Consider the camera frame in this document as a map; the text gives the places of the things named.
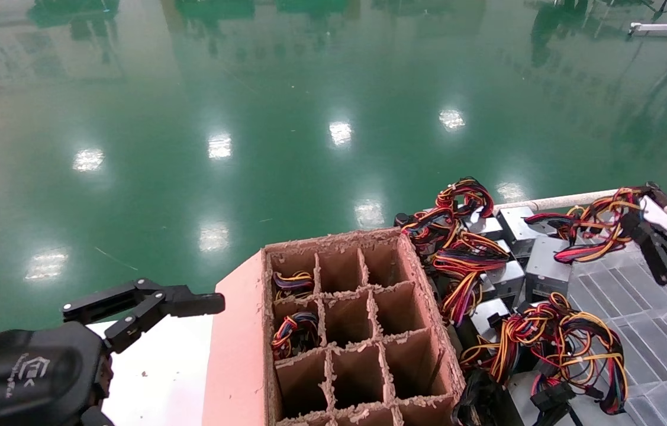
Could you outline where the brown cardboard divider box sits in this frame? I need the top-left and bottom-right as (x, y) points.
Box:
(202, 228), (467, 426)

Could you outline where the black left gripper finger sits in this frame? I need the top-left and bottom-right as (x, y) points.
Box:
(78, 405), (116, 426)
(62, 278), (226, 354)

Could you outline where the black rail corner joint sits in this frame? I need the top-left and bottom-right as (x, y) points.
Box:
(631, 181), (667, 206)

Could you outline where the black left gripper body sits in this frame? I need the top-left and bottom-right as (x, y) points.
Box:
(0, 322), (114, 426)

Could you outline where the clear plastic compartment tray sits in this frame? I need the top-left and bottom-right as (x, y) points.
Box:
(508, 237), (667, 426)

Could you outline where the black cable bundle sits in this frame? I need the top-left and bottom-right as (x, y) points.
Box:
(453, 368), (523, 426)

